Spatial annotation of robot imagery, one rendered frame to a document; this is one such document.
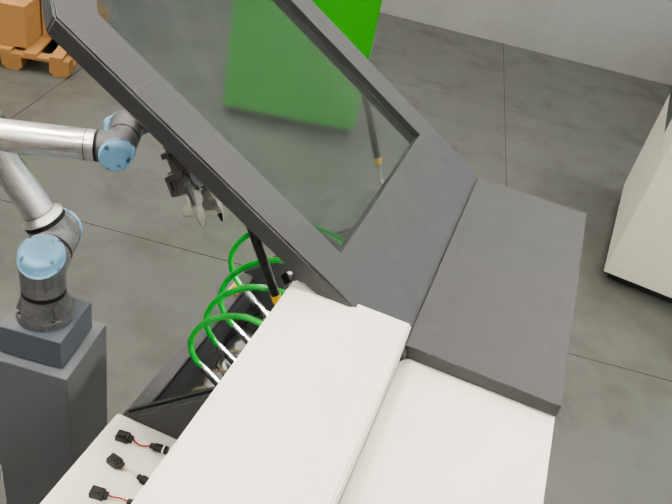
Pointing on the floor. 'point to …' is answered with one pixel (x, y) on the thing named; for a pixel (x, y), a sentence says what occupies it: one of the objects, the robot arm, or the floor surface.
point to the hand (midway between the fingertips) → (213, 218)
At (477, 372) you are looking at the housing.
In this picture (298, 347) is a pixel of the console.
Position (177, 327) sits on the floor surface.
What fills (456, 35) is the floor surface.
